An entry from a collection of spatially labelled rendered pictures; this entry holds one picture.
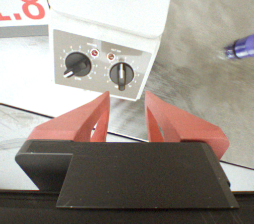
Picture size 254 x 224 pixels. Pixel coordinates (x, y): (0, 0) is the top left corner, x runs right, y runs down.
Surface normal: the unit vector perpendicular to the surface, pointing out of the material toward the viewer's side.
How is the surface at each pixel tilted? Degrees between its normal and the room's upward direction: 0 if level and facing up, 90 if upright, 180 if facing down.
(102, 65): 30
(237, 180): 0
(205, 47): 0
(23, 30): 0
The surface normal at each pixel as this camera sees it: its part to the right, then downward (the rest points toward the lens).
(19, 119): 0.15, 0.11
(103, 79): 0.02, 0.58
